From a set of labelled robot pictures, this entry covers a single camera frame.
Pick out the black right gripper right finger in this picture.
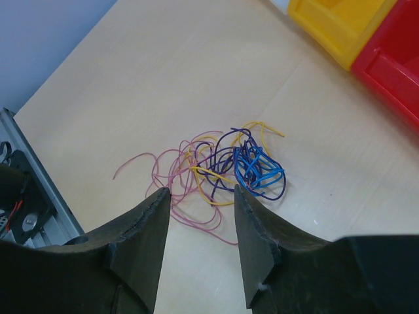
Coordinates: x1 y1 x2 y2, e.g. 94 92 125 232
234 186 418 313

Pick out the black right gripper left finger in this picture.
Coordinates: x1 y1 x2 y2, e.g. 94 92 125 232
1 188 171 313

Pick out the purple wire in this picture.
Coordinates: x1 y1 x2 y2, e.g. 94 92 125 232
192 127 287 201

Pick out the red bin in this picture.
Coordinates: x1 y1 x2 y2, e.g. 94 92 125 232
351 0 418 131

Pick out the near yellow bin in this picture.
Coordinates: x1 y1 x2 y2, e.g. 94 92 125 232
287 0 397 71

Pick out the aluminium table frame rail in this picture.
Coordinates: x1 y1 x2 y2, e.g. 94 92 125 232
1 108 84 248

